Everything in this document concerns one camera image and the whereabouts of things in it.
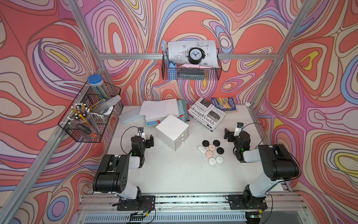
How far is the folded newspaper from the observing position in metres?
1.04

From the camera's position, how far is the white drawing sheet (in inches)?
33.6

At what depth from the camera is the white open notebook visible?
3.50ft
